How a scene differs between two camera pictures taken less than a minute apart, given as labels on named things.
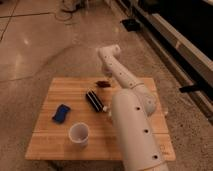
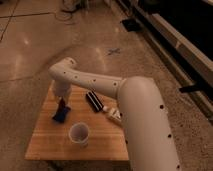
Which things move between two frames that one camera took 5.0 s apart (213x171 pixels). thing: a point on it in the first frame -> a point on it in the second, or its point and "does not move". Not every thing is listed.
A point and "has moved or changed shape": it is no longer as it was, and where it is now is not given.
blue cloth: [61, 113] does not move
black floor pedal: [131, 25] does not move
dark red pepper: [103, 84] has moved or changed shape
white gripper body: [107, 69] -> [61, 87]
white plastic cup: [78, 134] does not move
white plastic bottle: [106, 109] does not move
